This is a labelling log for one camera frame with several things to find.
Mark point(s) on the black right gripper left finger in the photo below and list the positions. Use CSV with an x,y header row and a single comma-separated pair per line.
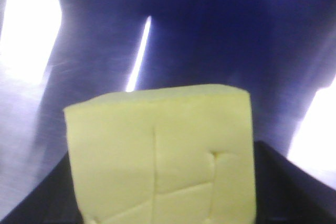
x,y
52,201

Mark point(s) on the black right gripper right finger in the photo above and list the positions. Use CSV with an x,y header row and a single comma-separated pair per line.
x,y
287,194

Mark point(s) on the yellow foam block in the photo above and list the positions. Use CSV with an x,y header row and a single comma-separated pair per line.
x,y
172,155

